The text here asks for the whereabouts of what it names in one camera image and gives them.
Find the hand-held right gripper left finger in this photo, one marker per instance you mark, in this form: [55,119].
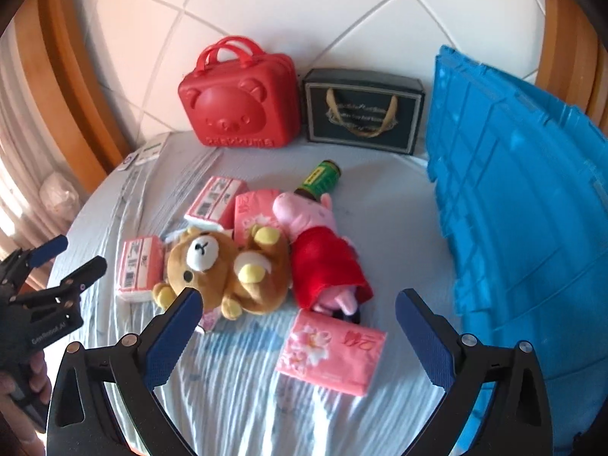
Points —
[173,337]

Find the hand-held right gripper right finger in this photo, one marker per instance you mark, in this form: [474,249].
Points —
[422,337]

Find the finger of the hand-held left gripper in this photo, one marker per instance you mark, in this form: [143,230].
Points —
[47,249]
[85,273]

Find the blue plastic crate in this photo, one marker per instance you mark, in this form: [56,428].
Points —
[522,199]

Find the brown bottle green label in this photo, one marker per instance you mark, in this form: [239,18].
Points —
[318,178]

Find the desktop with light blue cloth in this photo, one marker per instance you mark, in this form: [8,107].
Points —
[403,247]

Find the person's left hand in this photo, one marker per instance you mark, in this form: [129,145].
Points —
[40,380]

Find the white pink tissue pack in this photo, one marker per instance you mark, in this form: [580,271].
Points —
[216,199]
[211,321]
[137,270]

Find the clear plastic bag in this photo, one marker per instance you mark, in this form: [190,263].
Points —
[58,194]

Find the brown bear plush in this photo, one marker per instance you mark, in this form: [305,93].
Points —
[209,256]

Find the pink floral tissue pack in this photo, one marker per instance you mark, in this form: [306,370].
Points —
[332,351]

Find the light curtain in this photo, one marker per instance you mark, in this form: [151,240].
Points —
[23,152]

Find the pink pig plush red dress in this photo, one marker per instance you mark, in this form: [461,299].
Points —
[323,256]

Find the red bear suitcase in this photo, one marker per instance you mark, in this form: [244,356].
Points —
[237,104]

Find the wooden door frame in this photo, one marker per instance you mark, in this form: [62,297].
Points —
[565,47]
[76,80]

